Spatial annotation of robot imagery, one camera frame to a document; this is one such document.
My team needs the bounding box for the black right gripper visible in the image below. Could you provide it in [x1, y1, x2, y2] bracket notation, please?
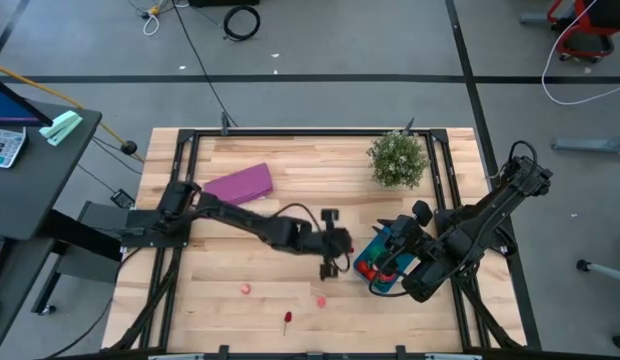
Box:
[372, 199, 435, 269]

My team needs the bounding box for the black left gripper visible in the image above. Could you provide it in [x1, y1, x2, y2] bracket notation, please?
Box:
[314, 208, 355, 282]

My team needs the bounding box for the blue plastic tupperware container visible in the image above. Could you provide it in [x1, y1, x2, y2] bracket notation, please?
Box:
[352, 225, 417, 297]

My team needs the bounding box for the potted green plant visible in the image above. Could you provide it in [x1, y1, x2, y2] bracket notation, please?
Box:
[365, 130, 431, 190]

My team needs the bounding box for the purple rectangular block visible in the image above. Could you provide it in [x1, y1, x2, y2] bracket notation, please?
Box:
[203, 162, 274, 206]

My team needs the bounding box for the grey stand leg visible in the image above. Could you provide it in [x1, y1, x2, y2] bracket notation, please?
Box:
[550, 128, 620, 155]

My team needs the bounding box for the grey pole with black cap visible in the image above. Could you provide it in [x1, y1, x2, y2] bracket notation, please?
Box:
[575, 258, 620, 286]

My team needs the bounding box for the small black box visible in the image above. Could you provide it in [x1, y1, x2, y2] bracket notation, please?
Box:
[109, 188, 137, 210]

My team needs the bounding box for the red cart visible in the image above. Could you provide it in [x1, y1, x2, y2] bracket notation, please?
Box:
[547, 0, 620, 64]

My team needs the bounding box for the black box on floor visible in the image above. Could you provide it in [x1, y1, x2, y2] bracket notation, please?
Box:
[188, 0, 261, 8]

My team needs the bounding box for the mint green stapler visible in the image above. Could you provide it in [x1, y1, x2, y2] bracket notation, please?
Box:
[38, 110, 85, 148]

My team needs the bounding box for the black desk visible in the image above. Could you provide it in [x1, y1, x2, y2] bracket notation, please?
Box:
[0, 97, 122, 360]

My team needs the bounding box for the grey calculator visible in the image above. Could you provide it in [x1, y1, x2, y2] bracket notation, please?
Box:
[0, 125, 28, 170]

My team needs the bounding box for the laptop with blue screen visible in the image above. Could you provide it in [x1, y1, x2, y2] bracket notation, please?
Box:
[0, 74, 54, 128]

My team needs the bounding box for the black metal table frame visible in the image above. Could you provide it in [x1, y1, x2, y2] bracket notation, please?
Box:
[109, 127, 529, 351]

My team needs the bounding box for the long white floor cable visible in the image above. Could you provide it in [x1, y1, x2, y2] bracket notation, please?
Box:
[541, 0, 620, 106]

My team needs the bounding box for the long black floor cable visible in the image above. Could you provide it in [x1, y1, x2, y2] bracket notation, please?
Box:
[172, 0, 239, 129]

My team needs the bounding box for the coiled black cable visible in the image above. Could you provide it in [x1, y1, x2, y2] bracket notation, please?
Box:
[222, 4, 262, 42]

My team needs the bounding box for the short white cable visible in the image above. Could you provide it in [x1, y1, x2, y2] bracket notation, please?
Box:
[141, 10, 162, 37]

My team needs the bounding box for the yellow floor cable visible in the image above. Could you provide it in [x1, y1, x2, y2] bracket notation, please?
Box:
[0, 61, 146, 164]

